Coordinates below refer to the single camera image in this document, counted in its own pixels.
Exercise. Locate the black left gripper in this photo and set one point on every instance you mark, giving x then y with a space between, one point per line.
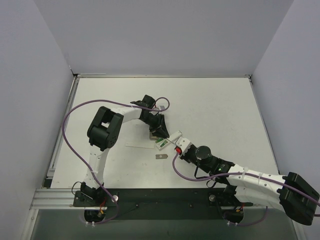
158 124

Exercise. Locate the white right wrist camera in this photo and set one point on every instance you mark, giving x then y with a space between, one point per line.
182 145

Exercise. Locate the green AAA battery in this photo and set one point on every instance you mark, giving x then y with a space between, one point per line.
161 143

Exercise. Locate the aluminium table frame rail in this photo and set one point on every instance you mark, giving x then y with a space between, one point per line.
220 113

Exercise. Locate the small grey battery cover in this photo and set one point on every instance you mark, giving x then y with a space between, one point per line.
161 156

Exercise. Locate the white remote control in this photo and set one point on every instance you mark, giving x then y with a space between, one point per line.
173 136

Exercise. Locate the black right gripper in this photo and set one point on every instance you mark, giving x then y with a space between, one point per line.
186 155

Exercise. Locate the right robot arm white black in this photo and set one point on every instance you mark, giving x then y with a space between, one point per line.
289 193

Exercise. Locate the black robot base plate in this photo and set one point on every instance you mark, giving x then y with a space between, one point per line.
161 203

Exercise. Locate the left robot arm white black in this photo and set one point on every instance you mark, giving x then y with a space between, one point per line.
103 134

